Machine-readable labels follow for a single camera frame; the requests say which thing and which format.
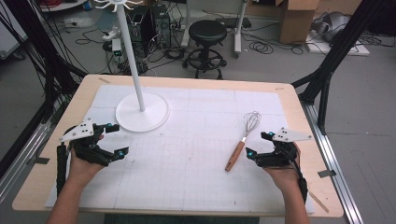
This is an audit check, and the white power strip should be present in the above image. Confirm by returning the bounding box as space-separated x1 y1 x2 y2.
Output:
102 27 121 42

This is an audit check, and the white grid mat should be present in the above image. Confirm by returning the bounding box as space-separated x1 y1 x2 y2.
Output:
45 84 316 215

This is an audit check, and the person's right hand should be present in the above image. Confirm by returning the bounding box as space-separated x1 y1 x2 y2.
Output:
264 148 303 189

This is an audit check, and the person's left hand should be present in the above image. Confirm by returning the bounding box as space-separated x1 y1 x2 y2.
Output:
66 148 106 189

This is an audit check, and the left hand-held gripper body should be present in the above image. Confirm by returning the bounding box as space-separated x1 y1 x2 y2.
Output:
59 119 114 167

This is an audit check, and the white floor board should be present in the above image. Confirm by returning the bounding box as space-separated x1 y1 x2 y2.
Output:
304 30 372 57

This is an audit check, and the wire whisk with wooden handle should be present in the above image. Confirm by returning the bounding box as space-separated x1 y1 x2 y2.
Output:
224 110 262 173

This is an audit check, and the grey rounded device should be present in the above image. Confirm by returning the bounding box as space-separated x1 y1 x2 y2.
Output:
312 11 352 43

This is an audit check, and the aluminium rail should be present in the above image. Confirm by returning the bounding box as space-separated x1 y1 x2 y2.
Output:
0 122 53 204
300 102 364 224

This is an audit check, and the coiled black floor cable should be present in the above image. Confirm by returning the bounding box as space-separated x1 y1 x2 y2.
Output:
247 40 276 56

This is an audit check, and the flat black device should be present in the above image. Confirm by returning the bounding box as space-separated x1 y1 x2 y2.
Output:
214 16 253 30

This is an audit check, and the left gripper black sleeved cable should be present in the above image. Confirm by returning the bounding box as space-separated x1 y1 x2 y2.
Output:
56 142 68 198

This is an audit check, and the black metal frame stand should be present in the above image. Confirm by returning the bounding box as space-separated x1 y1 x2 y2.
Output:
0 0 90 178
290 0 388 135

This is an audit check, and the white round table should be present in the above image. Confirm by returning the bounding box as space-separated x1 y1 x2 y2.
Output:
39 0 89 13

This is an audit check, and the black round stool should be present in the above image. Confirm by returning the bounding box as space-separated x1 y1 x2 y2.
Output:
181 20 229 80

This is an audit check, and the white stand leg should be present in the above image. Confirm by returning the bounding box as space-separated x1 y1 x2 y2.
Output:
233 0 249 59
181 0 192 49

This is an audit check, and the white hook rack stand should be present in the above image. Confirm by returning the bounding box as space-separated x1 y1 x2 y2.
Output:
92 0 171 133

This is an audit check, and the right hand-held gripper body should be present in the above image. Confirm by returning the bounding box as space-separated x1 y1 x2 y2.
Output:
255 126 314 169

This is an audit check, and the brown cardboard box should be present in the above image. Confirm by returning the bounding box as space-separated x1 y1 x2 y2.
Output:
277 0 320 45

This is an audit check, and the black computer tower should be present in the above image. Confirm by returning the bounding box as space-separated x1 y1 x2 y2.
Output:
126 4 173 51

